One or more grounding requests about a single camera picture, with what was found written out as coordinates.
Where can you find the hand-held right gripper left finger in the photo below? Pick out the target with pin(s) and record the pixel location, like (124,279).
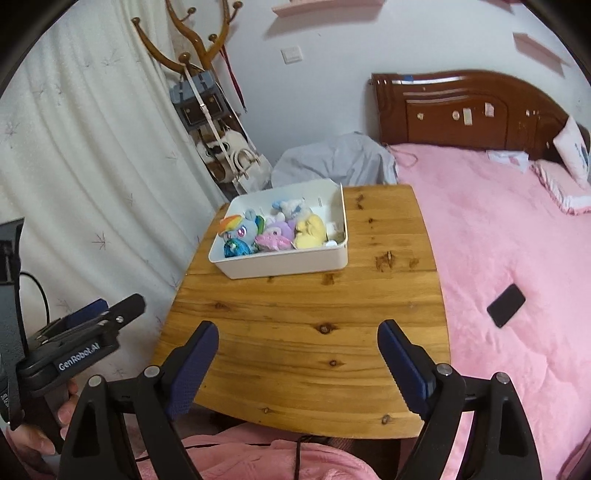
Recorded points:
(194,369)

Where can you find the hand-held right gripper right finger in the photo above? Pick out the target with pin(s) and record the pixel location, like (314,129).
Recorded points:
(406,369)

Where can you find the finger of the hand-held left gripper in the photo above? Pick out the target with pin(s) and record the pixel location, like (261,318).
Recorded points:
(87,310)
(127,307)

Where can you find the teal plush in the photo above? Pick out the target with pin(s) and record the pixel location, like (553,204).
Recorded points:
(235,249)

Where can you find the white plastic storage box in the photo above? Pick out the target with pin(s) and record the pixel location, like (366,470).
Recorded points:
(286,265)

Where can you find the blue rainbow pony plush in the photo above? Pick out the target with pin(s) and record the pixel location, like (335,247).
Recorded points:
(242,226)

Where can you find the pink plush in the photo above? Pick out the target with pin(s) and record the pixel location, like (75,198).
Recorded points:
(272,241)

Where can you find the yellow plush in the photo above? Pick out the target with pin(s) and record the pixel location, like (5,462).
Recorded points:
(309,233)

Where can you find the person's left hand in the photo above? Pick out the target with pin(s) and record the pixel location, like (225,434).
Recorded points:
(27,441)

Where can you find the person's pink clothing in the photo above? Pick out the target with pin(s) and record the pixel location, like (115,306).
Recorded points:
(254,457)

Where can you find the black phone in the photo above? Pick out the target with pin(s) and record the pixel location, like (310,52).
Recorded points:
(505,305)

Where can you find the white patterned curtain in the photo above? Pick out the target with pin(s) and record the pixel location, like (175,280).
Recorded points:
(92,161)

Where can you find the pink bed blanket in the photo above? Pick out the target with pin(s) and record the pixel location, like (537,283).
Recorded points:
(498,240)

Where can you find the small white toy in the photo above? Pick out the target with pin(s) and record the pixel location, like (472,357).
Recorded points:
(331,228)

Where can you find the purple round plush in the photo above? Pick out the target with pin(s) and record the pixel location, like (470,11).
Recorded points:
(279,226)

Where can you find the white handbag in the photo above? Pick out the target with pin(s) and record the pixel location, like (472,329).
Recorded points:
(251,177)

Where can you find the white and brown fuzzy bag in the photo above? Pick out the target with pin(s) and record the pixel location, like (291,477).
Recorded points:
(217,147)

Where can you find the white and blue plush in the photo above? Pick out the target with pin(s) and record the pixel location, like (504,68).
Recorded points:
(293,207)

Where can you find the blue and brown bag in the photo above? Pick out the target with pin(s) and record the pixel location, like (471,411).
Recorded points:
(203,108)

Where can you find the grey clothing pile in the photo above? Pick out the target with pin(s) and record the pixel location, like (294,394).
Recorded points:
(332,159)

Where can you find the white cloth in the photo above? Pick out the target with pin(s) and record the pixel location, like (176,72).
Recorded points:
(508,159)

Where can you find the pink striped pillow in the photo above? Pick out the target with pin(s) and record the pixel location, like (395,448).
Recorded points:
(558,187)

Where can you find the brown wooden headboard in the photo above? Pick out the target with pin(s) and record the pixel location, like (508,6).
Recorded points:
(438,124)

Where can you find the wooden coat rack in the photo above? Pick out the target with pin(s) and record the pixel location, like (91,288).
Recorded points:
(206,57)

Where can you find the white pillow with blue print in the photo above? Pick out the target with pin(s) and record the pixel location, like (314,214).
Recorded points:
(572,147)

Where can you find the white light switch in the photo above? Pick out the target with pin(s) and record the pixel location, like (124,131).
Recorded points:
(292,55)

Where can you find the short pink wall shelf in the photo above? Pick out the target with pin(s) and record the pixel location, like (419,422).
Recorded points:
(535,46)

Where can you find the long pink wall shelf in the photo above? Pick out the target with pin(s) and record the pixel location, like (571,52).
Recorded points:
(323,7)

